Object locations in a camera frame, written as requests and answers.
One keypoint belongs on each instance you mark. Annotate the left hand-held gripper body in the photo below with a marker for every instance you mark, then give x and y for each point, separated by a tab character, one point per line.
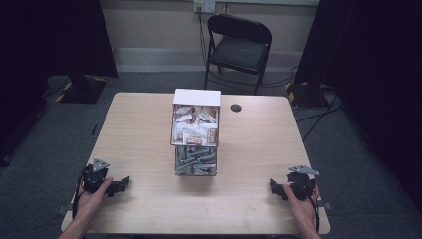
93	181

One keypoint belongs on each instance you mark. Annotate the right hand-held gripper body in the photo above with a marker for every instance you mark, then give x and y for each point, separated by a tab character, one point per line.
300	186

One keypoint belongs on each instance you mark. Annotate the person's right hand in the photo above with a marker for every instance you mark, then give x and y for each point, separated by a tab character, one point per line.
300	210

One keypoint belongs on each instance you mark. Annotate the person's left hand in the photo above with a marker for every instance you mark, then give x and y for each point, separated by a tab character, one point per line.
90	202

